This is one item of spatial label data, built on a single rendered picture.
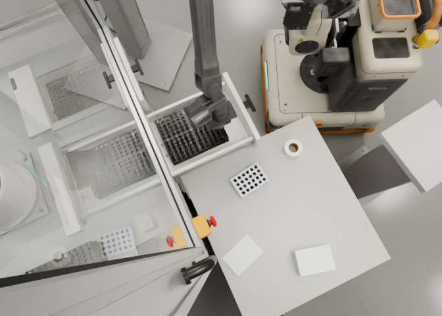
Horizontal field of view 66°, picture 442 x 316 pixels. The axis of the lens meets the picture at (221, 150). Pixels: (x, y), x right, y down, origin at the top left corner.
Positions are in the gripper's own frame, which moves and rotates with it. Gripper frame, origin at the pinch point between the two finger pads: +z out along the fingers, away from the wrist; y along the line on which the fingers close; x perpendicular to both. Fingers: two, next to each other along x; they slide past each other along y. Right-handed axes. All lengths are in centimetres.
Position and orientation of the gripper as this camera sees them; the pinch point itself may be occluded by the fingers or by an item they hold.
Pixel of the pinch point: (220, 124)
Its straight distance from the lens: 120.7
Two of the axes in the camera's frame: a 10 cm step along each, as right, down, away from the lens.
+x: -4.1, -8.7, 2.7
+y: 9.1, -4.1, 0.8
